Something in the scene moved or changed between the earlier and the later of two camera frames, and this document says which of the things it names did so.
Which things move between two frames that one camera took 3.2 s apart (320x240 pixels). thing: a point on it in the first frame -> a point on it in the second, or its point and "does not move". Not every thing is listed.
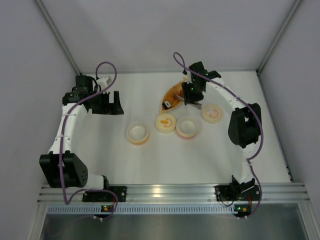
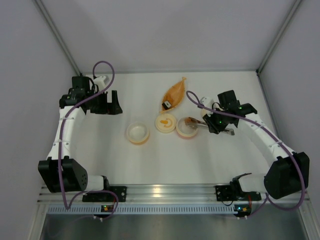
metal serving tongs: [195, 104] -> [195, 125]
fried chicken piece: [176, 98] -> [189, 120]
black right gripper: [192, 97] -> [214, 124]
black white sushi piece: [166, 105] does not move
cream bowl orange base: [137, 133] does not move
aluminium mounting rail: [181, 193] does not move
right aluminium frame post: [279, 34] does not move
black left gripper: [104, 105] does not move
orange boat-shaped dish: [172, 94] does not move
